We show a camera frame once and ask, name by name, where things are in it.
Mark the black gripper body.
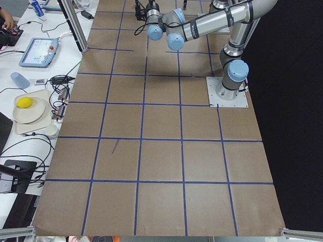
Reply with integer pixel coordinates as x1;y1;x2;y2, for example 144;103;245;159
135;0;146;22

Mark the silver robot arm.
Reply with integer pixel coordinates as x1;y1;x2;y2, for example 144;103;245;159
135;0;277;101

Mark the black power adapter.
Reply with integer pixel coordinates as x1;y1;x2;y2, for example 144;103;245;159
81;10;94;20

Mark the blue white carton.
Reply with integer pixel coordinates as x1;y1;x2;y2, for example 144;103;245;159
29;0;45;19

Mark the blue teach pendant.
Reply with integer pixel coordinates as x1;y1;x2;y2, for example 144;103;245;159
19;38;59;68

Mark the person's hand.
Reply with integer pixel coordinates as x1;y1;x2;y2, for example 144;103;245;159
1;8;15;31

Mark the translucent blue cup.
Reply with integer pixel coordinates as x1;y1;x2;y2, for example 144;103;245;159
11;72;30;89

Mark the beige square tray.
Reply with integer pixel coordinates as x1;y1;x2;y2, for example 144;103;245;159
14;89;51;135

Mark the yellow lemon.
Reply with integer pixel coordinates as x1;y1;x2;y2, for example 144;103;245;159
16;97;33;108

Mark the white paper cup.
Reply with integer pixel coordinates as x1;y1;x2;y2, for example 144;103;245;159
44;125;60;139

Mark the beige round plate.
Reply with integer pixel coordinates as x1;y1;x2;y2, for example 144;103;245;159
13;98;45;124

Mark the aluminium frame post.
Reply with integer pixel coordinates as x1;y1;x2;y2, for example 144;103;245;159
58;0;88;53

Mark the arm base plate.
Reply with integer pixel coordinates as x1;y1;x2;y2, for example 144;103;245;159
206;77;248;108

